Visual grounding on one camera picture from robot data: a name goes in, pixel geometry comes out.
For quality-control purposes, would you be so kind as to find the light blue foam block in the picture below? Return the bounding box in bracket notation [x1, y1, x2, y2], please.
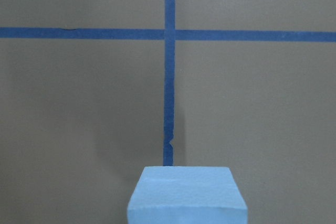
[127, 166, 248, 223]

